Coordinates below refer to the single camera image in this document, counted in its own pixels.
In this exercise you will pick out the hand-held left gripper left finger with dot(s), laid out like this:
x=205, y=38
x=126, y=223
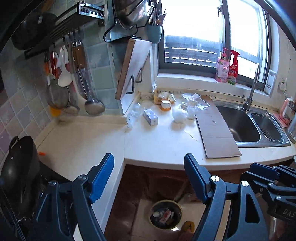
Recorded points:
x=101, y=178

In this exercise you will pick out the white socket cover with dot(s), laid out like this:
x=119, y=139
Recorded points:
x=270, y=83

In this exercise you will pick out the steel knife holder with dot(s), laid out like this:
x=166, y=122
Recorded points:
x=91, y=10

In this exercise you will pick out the dark framed window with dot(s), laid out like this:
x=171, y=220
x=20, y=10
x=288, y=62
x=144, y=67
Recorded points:
x=185, y=66

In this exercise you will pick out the wooden cutting board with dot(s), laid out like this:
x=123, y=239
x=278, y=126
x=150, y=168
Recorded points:
x=134, y=67

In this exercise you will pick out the white orange tub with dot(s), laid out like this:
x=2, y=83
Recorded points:
x=165, y=105

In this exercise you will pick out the steel appliance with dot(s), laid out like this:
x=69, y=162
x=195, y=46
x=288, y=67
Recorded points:
x=292, y=132

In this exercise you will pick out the pink electric kettle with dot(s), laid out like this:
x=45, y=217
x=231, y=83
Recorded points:
x=286, y=109

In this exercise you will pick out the black wok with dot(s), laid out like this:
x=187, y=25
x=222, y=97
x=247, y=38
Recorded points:
x=18, y=169

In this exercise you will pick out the steel bowl on rack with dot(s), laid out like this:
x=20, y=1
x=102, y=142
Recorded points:
x=131, y=14

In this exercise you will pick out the white yellow sachet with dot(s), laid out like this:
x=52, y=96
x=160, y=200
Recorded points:
x=172, y=97

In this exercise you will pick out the cardboard sheet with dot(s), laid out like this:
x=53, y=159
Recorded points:
x=217, y=134

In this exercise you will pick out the black wall shelf with hooks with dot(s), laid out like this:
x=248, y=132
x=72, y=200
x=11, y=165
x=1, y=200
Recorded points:
x=57, y=34

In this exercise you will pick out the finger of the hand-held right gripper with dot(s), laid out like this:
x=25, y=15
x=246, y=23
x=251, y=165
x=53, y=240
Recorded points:
x=286, y=172
x=263, y=169

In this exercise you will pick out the white orange paper cup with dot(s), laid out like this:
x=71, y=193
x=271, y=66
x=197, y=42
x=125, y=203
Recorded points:
x=156, y=214

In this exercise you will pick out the pink dish soap bottle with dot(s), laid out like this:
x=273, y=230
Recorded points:
x=222, y=71

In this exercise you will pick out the white plastic bag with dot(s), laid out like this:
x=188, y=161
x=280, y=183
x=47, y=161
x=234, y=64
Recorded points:
x=178, y=115

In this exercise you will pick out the clear plastic wrappers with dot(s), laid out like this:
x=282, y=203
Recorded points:
x=198, y=102

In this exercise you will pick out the round waste bin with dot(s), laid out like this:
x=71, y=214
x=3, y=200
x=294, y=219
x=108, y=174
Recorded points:
x=175, y=223

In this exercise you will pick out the clear plastic bag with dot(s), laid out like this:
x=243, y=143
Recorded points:
x=191, y=111

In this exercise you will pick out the steel mesh strainer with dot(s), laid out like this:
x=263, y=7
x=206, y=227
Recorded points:
x=57, y=95

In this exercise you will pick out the black frying pan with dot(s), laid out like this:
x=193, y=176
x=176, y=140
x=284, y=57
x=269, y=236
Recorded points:
x=32, y=32

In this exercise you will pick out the blue utensil holder cup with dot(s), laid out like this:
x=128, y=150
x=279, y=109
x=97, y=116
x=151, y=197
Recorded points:
x=153, y=33

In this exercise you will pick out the white rice spoon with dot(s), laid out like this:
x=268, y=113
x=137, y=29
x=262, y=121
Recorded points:
x=64, y=80

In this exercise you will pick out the yellow brown floor object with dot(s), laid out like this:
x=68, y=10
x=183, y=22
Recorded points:
x=187, y=227

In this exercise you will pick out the clear plastic bottle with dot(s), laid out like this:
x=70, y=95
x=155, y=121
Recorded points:
x=134, y=114

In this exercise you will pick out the small white blue carton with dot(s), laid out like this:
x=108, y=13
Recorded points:
x=150, y=117

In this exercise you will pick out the steel double sink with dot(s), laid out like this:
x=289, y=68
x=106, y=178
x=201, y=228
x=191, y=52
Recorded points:
x=240, y=125

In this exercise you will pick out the small orange piece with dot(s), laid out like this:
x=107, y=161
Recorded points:
x=42, y=153

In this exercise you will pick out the pink milk carton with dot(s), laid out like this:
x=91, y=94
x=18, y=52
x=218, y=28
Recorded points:
x=167, y=215

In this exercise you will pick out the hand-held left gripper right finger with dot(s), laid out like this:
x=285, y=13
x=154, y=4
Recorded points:
x=196, y=178

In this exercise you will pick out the white wall outlet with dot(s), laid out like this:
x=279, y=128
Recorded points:
x=282, y=87

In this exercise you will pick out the white card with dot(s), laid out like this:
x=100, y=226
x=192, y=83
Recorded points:
x=154, y=85

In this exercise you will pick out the steel ladle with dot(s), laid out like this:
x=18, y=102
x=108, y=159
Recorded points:
x=94, y=107

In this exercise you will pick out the steel faucet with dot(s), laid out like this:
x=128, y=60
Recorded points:
x=248, y=105

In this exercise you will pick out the bundle of wooden chopsticks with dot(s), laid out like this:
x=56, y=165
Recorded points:
x=158, y=19

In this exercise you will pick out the red spray bottle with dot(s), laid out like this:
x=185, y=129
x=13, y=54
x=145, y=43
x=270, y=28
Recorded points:
x=233, y=71

